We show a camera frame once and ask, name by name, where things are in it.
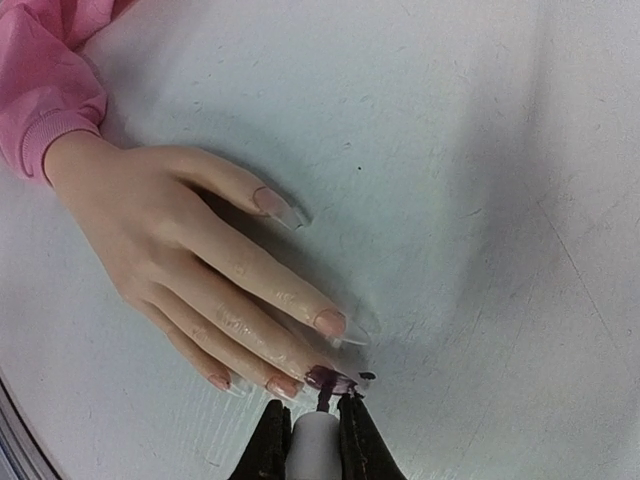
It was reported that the nail polish brush cap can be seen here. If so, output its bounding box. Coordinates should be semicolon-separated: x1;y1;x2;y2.
286;366;342;480

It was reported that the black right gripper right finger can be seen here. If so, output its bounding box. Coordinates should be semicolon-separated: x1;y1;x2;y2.
337;394;406;480

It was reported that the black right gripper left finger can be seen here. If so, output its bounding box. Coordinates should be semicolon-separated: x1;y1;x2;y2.
229;400;292;480

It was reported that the pink sweatshirt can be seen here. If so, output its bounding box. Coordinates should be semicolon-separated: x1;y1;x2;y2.
1;1;114;182

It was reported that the mannequin hand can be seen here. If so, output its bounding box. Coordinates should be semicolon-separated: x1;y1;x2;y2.
44;131;368;400

